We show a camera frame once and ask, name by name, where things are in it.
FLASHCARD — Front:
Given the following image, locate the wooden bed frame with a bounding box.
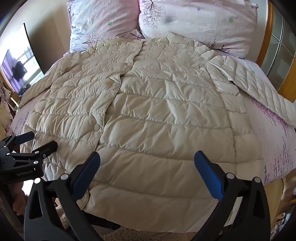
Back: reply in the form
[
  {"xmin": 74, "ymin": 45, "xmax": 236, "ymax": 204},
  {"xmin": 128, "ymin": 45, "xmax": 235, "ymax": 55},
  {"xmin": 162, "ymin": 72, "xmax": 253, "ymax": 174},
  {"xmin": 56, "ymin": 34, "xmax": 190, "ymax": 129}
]
[{"xmin": 263, "ymin": 178, "xmax": 286, "ymax": 234}]

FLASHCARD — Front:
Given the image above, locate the pink floral pillow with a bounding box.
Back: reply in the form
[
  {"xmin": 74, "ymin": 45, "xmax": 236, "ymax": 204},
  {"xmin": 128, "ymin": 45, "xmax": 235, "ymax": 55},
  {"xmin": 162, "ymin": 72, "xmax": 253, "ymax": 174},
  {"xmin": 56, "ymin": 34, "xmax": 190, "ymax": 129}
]
[{"xmin": 67, "ymin": 0, "xmax": 145, "ymax": 53}]

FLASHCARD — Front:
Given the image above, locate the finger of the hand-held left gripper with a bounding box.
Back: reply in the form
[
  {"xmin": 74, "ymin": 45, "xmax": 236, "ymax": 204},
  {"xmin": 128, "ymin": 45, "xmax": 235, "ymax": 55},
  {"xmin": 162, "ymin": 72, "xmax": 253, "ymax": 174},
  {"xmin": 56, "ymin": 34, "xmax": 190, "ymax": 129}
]
[
  {"xmin": 0, "ymin": 131, "xmax": 36, "ymax": 154},
  {"xmin": 9, "ymin": 140, "xmax": 59, "ymax": 163}
]

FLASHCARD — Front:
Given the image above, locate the pale floral pillow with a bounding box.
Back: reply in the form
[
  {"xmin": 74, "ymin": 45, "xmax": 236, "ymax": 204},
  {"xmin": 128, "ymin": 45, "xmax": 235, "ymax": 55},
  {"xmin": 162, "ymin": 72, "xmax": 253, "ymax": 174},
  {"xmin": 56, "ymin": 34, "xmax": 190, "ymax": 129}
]
[{"xmin": 138, "ymin": 0, "xmax": 259, "ymax": 59}]

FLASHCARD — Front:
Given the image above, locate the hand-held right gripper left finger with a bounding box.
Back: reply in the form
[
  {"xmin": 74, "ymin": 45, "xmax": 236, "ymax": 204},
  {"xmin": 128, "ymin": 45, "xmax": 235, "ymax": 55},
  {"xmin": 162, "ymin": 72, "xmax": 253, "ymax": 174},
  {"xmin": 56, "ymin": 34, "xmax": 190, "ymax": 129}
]
[{"xmin": 24, "ymin": 151, "xmax": 102, "ymax": 241}]

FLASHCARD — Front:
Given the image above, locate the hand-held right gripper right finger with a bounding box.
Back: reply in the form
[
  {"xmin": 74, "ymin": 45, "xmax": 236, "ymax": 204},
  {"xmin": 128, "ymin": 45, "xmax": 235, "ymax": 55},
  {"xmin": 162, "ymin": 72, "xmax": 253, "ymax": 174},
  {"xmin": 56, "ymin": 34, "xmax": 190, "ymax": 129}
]
[{"xmin": 191, "ymin": 150, "xmax": 271, "ymax": 241}]

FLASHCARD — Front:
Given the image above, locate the pink floral bedsheet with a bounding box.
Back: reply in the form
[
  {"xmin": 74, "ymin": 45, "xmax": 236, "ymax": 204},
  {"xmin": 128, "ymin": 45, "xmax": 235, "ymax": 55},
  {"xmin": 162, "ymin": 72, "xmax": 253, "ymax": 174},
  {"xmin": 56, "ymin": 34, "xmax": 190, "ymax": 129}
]
[{"xmin": 10, "ymin": 50, "xmax": 295, "ymax": 186}]

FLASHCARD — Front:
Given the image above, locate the cream quilted down jacket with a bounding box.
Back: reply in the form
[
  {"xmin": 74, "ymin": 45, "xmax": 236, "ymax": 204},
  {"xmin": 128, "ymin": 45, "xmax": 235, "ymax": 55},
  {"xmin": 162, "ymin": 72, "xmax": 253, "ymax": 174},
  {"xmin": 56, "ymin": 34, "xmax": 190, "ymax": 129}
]
[{"xmin": 18, "ymin": 32, "xmax": 296, "ymax": 212}]

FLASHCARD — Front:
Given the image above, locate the person's left hand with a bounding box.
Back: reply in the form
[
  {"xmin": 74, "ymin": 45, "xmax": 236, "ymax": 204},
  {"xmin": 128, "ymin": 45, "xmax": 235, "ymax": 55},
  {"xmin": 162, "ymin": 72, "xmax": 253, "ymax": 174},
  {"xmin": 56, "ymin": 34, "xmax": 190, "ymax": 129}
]
[{"xmin": 12, "ymin": 182, "xmax": 27, "ymax": 216}]

